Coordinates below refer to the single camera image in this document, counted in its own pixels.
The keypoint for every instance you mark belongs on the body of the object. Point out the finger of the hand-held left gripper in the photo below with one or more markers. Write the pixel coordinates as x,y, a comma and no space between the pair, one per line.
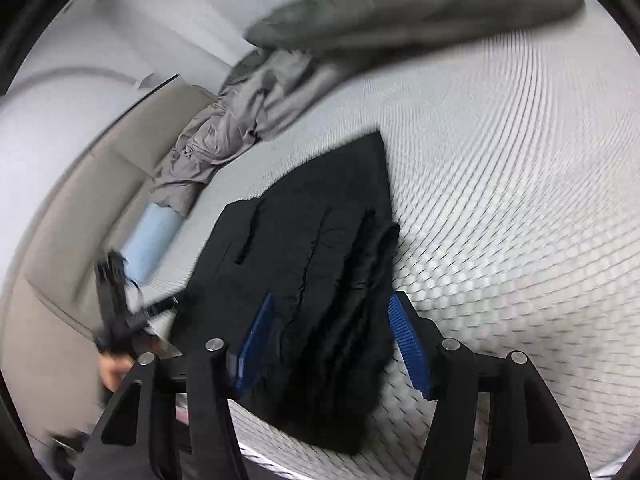
160,307
111,285

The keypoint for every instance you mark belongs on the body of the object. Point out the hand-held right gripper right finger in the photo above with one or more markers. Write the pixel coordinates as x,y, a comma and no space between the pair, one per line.
410,350

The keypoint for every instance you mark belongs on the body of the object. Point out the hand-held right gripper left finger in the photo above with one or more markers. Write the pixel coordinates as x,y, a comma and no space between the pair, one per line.
255,345

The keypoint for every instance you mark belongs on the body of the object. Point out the black pants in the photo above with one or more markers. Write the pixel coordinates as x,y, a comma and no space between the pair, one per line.
320,240

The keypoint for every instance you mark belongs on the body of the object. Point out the person's left hand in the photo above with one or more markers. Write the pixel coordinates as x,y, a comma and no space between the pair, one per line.
112,369

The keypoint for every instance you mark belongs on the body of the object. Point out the white patterned mattress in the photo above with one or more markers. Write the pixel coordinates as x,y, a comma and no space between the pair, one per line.
500,185

